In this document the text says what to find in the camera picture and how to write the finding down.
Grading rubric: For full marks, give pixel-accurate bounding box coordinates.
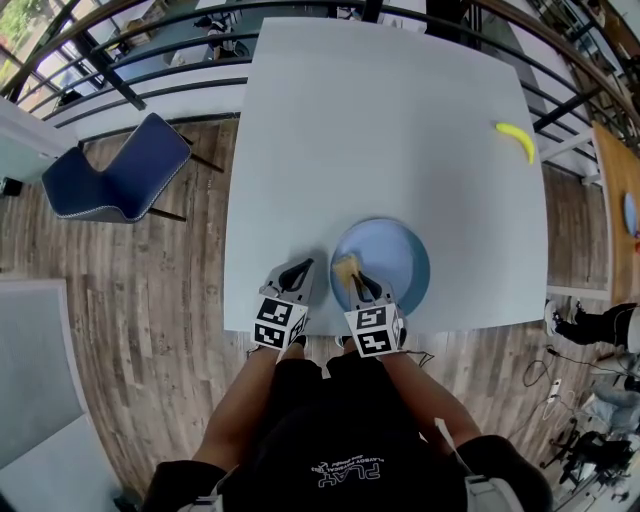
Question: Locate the person's left forearm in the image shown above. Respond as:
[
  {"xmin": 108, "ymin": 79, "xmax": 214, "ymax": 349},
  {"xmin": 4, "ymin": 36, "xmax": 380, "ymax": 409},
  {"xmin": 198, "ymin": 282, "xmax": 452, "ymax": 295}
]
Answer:
[{"xmin": 191, "ymin": 343, "xmax": 307, "ymax": 467}]

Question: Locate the blue padded chair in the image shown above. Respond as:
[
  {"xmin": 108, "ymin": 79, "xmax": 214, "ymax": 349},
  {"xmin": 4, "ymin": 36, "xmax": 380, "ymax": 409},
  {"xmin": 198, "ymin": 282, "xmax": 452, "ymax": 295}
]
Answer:
[{"xmin": 40, "ymin": 111, "xmax": 193, "ymax": 224}]

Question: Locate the person's black clothing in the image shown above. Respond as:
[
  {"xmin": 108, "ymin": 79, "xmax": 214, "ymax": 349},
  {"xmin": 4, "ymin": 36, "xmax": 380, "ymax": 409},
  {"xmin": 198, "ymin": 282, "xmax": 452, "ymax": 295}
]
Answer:
[{"xmin": 143, "ymin": 349, "xmax": 554, "ymax": 512}]

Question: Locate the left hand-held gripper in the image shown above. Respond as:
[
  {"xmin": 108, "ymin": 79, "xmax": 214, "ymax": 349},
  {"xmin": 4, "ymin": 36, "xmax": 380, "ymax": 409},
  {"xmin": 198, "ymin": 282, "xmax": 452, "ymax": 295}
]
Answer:
[{"xmin": 251, "ymin": 257, "xmax": 316, "ymax": 351}]

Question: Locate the black office chair base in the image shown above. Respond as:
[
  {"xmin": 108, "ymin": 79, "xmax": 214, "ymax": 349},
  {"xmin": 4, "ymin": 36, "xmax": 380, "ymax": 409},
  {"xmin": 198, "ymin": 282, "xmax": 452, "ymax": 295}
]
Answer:
[{"xmin": 543, "ymin": 428, "xmax": 634, "ymax": 487}]

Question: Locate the white power strip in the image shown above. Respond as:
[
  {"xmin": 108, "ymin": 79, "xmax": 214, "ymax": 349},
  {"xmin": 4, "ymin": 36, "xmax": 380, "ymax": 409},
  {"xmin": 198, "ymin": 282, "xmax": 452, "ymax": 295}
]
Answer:
[{"xmin": 543, "ymin": 378, "xmax": 564, "ymax": 417}]

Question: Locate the grey partition table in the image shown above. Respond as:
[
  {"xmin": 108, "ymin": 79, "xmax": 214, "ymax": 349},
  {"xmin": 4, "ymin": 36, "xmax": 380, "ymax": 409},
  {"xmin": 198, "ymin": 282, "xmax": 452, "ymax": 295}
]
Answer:
[{"xmin": 0, "ymin": 278, "xmax": 117, "ymax": 512}]

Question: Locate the small blue dish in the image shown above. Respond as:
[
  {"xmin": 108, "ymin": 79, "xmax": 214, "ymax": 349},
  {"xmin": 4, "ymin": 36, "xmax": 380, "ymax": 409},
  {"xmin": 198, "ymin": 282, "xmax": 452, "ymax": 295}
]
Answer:
[{"xmin": 622, "ymin": 193, "xmax": 640, "ymax": 237}]

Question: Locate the blue round plate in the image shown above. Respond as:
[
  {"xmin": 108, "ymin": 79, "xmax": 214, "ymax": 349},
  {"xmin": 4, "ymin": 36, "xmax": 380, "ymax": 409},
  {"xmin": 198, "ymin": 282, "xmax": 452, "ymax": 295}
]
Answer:
[{"xmin": 329, "ymin": 217, "xmax": 432, "ymax": 318}]

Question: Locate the black floor cable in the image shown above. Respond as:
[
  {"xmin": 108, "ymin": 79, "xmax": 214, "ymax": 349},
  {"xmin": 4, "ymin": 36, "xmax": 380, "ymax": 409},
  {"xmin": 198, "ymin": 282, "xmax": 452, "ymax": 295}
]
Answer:
[{"xmin": 522, "ymin": 343, "xmax": 604, "ymax": 387}]

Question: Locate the grey shoulder strap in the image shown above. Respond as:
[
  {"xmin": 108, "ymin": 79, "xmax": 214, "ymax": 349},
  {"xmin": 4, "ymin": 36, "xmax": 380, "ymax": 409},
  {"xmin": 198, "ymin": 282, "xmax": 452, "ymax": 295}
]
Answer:
[
  {"xmin": 433, "ymin": 416, "xmax": 527, "ymax": 512},
  {"xmin": 177, "ymin": 463, "xmax": 242, "ymax": 512}
]

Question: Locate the black metal railing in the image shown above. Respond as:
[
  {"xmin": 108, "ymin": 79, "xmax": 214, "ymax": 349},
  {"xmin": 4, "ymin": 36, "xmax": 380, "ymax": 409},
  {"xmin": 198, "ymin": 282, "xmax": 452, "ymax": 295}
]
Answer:
[{"xmin": 0, "ymin": 0, "xmax": 640, "ymax": 187}]

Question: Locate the person's right forearm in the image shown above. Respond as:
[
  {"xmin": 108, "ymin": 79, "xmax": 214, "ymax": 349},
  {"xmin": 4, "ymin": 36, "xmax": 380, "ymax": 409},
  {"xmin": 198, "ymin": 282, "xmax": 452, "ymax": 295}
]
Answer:
[{"xmin": 380, "ymin": 348, "xmax": 484, "ymax": 452}]

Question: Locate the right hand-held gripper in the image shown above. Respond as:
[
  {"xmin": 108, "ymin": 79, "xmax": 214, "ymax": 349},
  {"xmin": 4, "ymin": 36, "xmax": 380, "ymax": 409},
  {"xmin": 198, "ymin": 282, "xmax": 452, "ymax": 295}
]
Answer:
[{"xmin": 343, "ymin": 271, "xmax": 406, "ymax": 359}]

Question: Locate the wooden side table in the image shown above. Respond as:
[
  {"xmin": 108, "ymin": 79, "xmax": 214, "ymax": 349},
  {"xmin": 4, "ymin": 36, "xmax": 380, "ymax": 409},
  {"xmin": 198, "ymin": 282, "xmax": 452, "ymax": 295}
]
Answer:
[{"xmin": 591, "ymin": 119, "xmax": 640, "ymax": 307}]

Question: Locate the yellow-brown sponge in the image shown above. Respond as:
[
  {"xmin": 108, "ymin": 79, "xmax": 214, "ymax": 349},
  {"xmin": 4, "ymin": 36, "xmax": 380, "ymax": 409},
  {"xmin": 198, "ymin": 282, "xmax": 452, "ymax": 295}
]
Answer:
[{"xmin": 331, "ymin": 253, "xmax": 363, "ymax": 290}]

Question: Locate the yellow banana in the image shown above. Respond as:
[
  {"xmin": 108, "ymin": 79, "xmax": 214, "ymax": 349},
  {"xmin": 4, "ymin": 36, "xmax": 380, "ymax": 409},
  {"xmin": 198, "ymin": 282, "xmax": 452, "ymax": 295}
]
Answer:
[{"xmin": 495, "ymin": 121, "xmax": 537, "ymax": 167}]

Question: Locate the white side table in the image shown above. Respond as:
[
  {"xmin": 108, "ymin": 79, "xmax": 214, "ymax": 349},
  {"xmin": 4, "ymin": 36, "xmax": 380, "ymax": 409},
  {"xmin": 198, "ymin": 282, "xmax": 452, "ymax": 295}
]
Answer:
[{"xmin": 0, "ymin": 96, "xmax": 82, "ymax": 187}]

